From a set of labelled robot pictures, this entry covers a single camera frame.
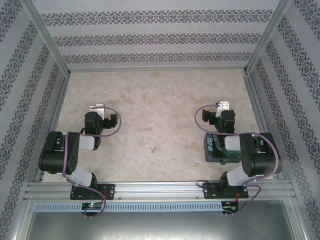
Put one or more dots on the aluminium side rail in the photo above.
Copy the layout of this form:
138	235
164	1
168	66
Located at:
56	120
262	120

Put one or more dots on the grey metal panel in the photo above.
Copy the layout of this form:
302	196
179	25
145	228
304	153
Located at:
160	225

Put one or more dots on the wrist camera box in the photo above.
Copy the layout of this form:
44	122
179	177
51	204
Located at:
97	107
223	105

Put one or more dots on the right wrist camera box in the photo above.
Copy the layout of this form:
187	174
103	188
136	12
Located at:
223	105

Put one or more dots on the aluminium frame post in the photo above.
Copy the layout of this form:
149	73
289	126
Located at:
268	35
47	37

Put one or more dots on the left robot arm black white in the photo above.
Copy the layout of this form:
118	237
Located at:
55	155

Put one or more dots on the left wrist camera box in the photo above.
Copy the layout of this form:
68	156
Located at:
97	107

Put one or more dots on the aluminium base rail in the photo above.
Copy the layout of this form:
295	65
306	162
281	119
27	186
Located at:
160	191

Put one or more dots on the blue starry night painted box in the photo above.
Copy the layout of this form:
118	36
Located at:
212	150

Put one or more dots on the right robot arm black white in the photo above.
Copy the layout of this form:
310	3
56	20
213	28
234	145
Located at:
262	160

